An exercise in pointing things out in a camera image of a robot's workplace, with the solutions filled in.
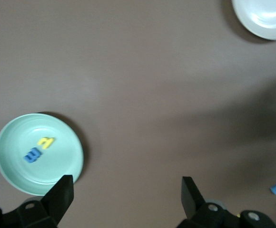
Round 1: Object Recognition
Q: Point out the green round plate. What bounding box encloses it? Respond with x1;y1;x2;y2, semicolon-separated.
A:
0;113;84;196

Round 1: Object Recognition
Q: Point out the yellow lowercase h letter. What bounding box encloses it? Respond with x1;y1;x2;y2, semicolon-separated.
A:
37;136;56;150

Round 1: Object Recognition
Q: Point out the light blue lowercase m letter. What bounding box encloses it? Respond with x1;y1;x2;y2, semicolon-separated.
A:
23;147;43;164

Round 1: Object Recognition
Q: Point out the beige round plate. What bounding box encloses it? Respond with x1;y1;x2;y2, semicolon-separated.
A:
231;0;276;41

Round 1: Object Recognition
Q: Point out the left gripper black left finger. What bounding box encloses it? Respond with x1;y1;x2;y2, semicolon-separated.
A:
0;175;74;228

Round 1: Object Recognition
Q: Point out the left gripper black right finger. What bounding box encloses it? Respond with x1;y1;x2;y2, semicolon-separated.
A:
178;176;276;228

